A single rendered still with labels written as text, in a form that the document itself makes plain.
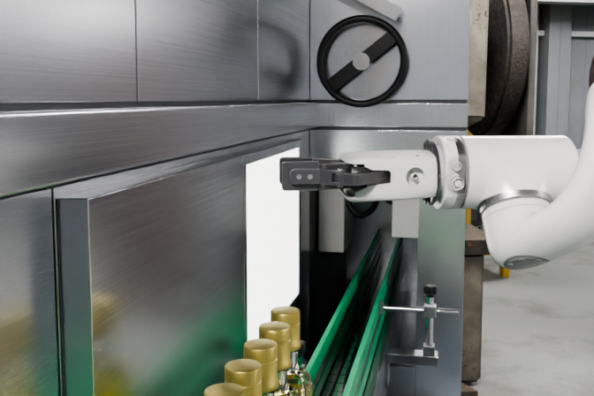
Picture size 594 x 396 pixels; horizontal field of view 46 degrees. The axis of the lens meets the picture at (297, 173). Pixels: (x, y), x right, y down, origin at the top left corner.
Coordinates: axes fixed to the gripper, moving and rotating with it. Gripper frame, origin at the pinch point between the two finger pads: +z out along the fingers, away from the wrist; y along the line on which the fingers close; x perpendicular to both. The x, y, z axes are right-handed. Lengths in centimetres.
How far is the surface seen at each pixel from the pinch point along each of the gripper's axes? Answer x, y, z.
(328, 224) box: -25, 103, -16
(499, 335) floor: -148, 368, -164
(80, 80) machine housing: 10.0, -13.3, 20.7
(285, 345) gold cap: -17.6, -6.9, 1.7
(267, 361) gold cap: -17.1, -12.6, 3.8
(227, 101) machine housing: 8.0, 30.0, 8.4
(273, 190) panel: -7.8, 45.6, 0.8
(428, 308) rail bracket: -36, 64, -33
